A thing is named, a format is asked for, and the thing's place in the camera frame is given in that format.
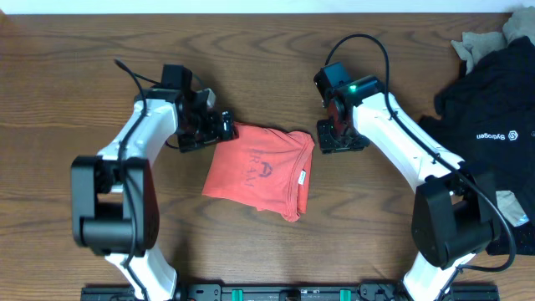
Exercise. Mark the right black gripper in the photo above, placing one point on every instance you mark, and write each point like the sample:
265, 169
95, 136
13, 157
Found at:
328, 136

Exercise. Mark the grey cloth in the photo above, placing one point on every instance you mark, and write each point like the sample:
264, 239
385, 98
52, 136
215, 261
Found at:
473, 47

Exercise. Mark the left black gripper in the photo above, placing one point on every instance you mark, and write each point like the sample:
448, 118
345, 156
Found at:
227, 126

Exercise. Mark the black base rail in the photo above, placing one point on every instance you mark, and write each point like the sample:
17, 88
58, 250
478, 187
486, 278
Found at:
267, 292

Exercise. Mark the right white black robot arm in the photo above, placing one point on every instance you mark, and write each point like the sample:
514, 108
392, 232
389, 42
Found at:
455, 213

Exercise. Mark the black garment with logo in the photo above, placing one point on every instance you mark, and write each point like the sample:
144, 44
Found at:
488, 116

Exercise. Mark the orange red t-shirt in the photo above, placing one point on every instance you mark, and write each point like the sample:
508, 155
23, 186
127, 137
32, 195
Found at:
263, 168

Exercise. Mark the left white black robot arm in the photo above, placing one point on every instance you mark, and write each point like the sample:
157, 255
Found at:
114, 208

